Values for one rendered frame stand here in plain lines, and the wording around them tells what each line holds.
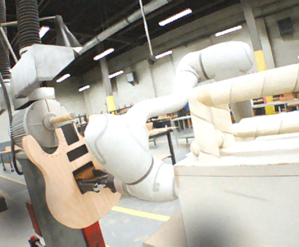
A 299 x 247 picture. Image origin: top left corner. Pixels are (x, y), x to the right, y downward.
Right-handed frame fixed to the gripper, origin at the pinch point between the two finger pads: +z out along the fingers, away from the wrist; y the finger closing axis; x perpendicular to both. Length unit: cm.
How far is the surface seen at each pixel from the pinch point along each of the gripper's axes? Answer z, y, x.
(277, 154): -66, -11, 12
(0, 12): 71, 17, 109
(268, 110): 17, 674, -155
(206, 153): -57, -13, 14
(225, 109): -58, -4, 18
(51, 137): 30.7, 6.5, 17.1
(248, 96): -64, -12, 20
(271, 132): -64, 3, 10
